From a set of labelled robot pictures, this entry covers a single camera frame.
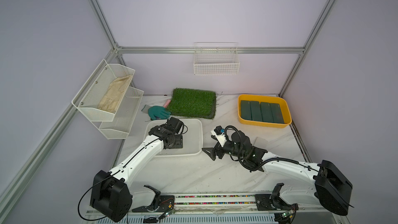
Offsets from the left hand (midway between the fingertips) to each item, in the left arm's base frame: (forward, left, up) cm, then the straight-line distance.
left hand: (172, 145), depth 82 cm
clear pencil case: (+6, -53, -10) cm, 54 cm away
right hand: (-1, -20, +4) cm, 20 cm away
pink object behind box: (+39, +11, -9) cm, 41 cm away
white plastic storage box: (+8, -10, -8) cm, 15 cm away
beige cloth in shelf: (+21, +30, +20) cm, 42 cm away
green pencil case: (+32, -47, -9) cm, 58 cm away
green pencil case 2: (+31, -55, -10) cm, 64 cm away
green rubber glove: (+31, +17, -9) cm, 36 cm away
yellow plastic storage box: (+37, -75, -6) cm, 84 cm away
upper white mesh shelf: (+15, +36, +20) cm, 43 cm away
